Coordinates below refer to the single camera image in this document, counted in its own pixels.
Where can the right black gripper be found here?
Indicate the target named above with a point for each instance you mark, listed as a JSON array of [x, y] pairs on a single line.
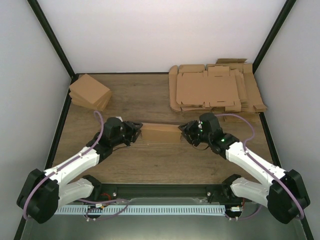
[[189, 131]]

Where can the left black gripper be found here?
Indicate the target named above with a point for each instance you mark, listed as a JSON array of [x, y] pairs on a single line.
[[133, 131]]

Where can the brown cardboard box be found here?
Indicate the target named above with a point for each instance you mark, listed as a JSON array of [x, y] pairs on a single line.
[[165, 133]]

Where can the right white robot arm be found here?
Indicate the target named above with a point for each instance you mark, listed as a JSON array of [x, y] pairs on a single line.
[[282, 192]]

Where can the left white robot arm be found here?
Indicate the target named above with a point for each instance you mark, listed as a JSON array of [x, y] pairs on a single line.
[[45, 191]]

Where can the pile of flat cardboard blanks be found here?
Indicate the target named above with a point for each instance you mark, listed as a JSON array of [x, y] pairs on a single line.
[[227, 86]]

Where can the stack of folded cardboard boxes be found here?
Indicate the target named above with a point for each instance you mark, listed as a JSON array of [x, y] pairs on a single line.
[[89, 93]]

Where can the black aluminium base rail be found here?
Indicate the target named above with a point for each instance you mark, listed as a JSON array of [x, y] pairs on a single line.
[[212, 193]]

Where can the light blue slotted cable duct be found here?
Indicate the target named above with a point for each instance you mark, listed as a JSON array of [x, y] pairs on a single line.
[[145, 210]]

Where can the black frame post left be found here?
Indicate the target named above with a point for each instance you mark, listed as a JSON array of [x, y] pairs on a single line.
[[42, 19]]

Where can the black frame post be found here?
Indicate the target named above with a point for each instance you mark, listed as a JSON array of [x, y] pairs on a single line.
[[277, 25], [42, 19]]

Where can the black frame post right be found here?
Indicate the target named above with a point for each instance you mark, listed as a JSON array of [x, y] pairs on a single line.
[[277, 25]]

